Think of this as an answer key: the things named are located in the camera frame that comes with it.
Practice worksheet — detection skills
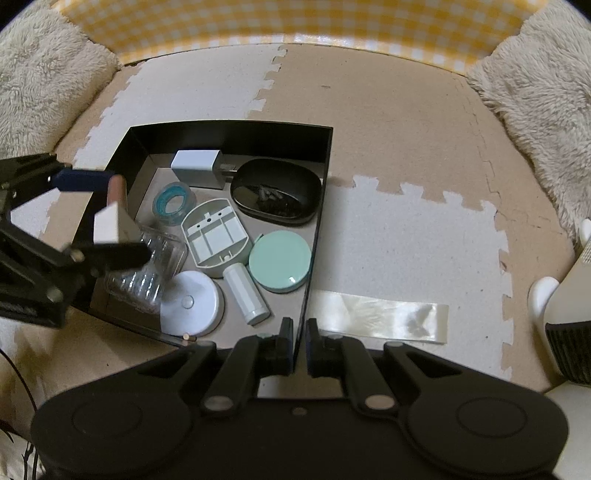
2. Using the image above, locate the mint green round compact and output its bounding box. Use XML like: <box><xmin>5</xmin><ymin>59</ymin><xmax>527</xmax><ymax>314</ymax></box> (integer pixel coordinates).
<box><xmin>249</xmin><ymin>230</ymin><xmax>311</xmax><ymax>294</ymax></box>

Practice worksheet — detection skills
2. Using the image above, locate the white square charger box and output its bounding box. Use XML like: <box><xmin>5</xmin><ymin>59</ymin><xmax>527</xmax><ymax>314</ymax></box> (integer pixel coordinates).
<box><xmin>170</xmin><ymin>150</ymin><xmax>235</xmax><ymax>189</ymax></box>

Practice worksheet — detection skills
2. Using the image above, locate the white appliance with black grille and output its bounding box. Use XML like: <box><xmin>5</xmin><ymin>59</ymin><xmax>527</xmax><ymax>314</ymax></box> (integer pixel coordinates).
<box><xmin>528</xmin><ymin>218</ymin><xmax>591</xmax><ymax>479</ymax></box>

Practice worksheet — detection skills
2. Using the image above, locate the fluffy cream cushion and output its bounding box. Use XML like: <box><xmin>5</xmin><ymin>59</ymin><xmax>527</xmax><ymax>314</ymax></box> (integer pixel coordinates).
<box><xmin>1</xmin><ymin>1</ymin><xmax>121</xmax><ymax>158</ymax></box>
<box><xmin>467</xmin><ymin>1</ymin><xmax>590</xmax><ymax>242</ymax></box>

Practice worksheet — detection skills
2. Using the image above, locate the white round puck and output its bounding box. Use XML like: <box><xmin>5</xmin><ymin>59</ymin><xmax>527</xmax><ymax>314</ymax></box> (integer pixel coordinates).
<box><xmin>159</xmin><ymin>271</ymin><xmax>225</xmax><ymax>337</ymax></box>

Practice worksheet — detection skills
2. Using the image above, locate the black shallow storage box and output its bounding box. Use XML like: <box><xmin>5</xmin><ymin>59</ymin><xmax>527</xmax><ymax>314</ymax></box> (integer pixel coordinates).
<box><xmin>72</xmin><ymin>120</ymin><xmax>332</xmax><ymax>350</ymax></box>

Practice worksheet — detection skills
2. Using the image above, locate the teal tape roll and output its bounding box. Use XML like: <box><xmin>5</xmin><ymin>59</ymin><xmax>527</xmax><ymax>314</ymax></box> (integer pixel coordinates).
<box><xmin>152</xmin><ymin>182</ymin><xmax>197</xmax><ymax>227</ymax></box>

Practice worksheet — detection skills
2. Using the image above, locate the brown lipstick with white cap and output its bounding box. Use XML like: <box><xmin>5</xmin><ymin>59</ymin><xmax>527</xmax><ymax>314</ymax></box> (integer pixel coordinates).
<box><xmin>93</xmin><ymin>175</ymin><xmax>141</xmax><ymax>244</ymax></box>

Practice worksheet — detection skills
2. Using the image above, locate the white cylinder tube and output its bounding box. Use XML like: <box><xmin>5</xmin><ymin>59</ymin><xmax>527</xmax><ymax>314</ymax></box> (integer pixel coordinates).
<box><xmin>223</xmin><ymin>263</ymin><xmax>270</xmax><ymax>326</ymax></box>

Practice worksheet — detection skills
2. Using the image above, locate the fluffy cream cushion right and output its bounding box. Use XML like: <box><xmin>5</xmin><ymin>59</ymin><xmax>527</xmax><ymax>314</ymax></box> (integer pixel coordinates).
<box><xmin>467</xmin><ymin>1</ymin><xmax>590</xmax><ymax>242</ymax></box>

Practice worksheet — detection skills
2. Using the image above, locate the shiny clear tape strip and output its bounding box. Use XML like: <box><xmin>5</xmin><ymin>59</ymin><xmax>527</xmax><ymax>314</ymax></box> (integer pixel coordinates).
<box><xmin>307</xmin><ymin>290</ymin><xmax>449</xmax><ymax>344</ymax></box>

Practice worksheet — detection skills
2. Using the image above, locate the yellow gingham sofa base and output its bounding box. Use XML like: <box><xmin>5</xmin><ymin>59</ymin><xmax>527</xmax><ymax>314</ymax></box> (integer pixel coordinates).
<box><xmin>51</xmin><ymin>0</ymin><xmax>545</xmax><ymax>74</ymax></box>

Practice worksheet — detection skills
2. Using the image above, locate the grey plastic bracket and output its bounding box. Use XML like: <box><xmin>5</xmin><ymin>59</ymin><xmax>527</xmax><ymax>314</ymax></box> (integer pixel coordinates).
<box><xmin>181</xmin><ymin>198</ymin><xmax>252</xmax><ymax>278</ymax></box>

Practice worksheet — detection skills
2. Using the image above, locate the black oval case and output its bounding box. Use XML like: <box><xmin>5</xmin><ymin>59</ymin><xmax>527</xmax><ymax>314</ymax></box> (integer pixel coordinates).
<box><xmin>230</xmin><ymin>158</ymin><xmax>322</xmax><ymax>226</ymax></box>

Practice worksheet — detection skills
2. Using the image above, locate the fluffy cream cushion left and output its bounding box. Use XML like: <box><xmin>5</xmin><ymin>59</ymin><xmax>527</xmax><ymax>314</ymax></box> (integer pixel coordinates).
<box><xmin>1</xmin><ymin>1</ymin><xmax>121</xmax><ymax>158</ymax></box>

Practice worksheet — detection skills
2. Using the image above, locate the clear plastic blister case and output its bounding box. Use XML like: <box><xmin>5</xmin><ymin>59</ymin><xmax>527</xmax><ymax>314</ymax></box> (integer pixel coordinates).
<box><xmin>104</xmin><ymin>226</ymin><xmax>188</xmax><ymax>314</ymax></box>

